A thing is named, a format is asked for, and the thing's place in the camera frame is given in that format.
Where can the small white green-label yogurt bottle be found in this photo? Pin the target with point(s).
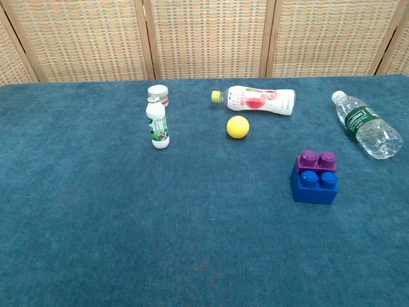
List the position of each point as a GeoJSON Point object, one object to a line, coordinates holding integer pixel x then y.
{"type": "Point", "coordinates": [158, 128]}

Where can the purple toy block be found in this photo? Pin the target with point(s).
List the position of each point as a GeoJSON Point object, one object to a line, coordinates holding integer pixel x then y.
{"type": "Point", "coordinates": [316, 165]}

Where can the yellow ball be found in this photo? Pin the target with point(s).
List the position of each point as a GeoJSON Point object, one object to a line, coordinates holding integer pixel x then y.
{"type": "Point", "coordinates": [238, 128]}

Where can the blue toy block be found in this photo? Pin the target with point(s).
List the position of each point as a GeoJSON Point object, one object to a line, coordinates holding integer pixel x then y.
{"type": "Point", "coordinates": [314, 192]}

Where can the woven folding screen panel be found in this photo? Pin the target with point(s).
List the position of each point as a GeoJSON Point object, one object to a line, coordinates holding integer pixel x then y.
{"type": "Point", "coordinates": [329, 38]}
{"type": "Point", "coordinates": [12, 64]}
{"type": "Point", "coordinates": [399, 57]}
{"type": "Point", "coordinates": [207, 38]}
{"type": "Point", "coordinates": [80, 38]}

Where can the white round lidded jar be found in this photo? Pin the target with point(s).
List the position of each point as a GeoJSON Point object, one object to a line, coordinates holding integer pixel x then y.
{"type": "Point", "coordinates": [158, 91]}

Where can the pink-label drink bottle green cap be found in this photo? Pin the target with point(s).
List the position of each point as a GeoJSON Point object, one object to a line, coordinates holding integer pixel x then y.
{"type": "Point", "coordinates": [255, 100]}

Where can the teal blue table cloth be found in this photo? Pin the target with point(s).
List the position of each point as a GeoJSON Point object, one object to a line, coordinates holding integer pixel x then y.
{"type": "Point", "coordinates": [128, 224]}

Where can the clear water bottle green label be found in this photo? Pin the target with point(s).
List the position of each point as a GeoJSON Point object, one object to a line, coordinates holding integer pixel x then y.
{"type": "Point", "coordinates": [367, 124]}

